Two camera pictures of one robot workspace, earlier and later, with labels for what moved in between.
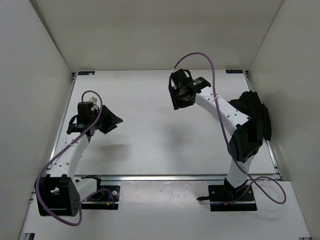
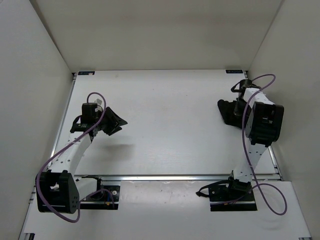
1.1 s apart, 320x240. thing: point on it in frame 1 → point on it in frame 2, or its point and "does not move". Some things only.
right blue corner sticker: [234, 71] does not move
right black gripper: [174, 91] → [236, 112]
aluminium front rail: [171, 178] does not move
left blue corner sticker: [86, 73] does not move
